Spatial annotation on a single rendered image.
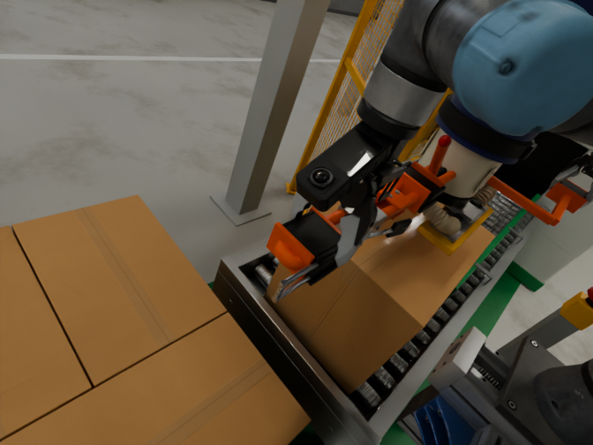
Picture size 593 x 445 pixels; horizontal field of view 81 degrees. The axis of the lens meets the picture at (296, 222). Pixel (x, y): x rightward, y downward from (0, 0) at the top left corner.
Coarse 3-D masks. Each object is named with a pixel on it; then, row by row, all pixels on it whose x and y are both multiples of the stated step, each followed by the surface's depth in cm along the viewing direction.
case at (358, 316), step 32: (384, 224) 101; (416, 224) 107; (384, 256) 91; (416, 256) 95; (448, 256) 100; (320, 288) 96; (352, 288) 88; (384, 288) 82; (416, 288) 86; (448, 288) 90; (288, 320) 111; (320, 320) 100; (352, 320) 92; (384, 320) 85; (416, 320) 79; (320, 352) 105; (352, 352) 96; (384, 352) 88; (352, 384) 100
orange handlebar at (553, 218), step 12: (444, 180) 79; (492, 180) 90; (396, 192) 66; (504, 192) 89; (516, 192) 87; (384, 204) 67; (396, 204) 64; (408, 204) 67; (528, 204) 86; (564, 204) 92; (336, 216) 56; (396, 216) 66; (540, 216) 85; (552, 216) 84; (276, 252) 47; (288, 252) 46; (288, 264) 46; (300, 264) 46
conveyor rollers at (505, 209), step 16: (496, 208) 232; (512, 208) 242; (496, 224) 213; (496, 256) 189; (256, 272) 127; (480, 272) 171; (256, 288) 120; (464, 288) 160; (448, 304) 148; (432, 320) 137; (416, 336) 130; (416, 352) 123; (384, 368) 114; (400, 368) 117; (336, 384) 105; (368, 384) 108; (384, 384) 111; (368, 400) 105
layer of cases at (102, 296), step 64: (0, 256) 99; (64, 256) 105; (128, 256) 113; (0, 320) 87; (64, 320) 92; (128, 320) 98; (192, 320) 104; (0, 384) 78; (64, 384) 82; (128, 384) 87; (192, 384) 92; (256, 384) 97
